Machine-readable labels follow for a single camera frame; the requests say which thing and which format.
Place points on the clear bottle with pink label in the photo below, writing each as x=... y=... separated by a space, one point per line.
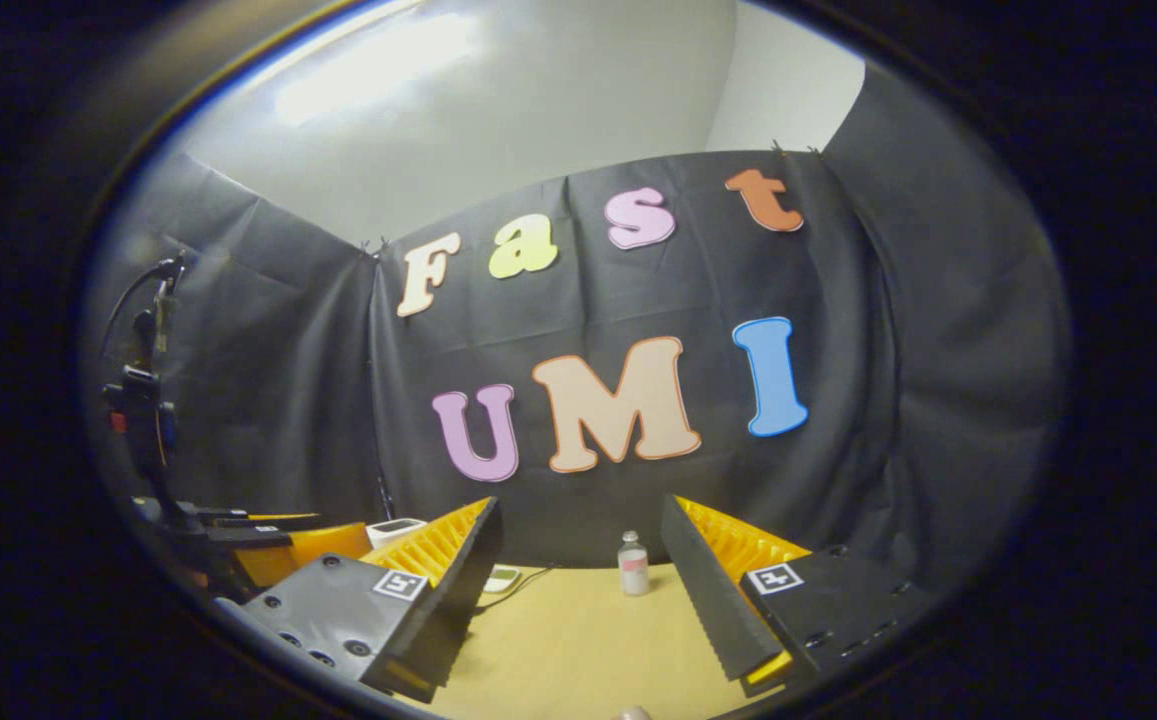
x=633 y=570

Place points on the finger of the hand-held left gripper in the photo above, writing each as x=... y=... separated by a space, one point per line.
x=278 y=560

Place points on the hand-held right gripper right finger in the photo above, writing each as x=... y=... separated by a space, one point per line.
x=713 y=600

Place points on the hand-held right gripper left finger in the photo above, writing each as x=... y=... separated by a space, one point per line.
x=458 y=590

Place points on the white divided bean dish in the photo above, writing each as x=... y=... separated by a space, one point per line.
x=503 y=578

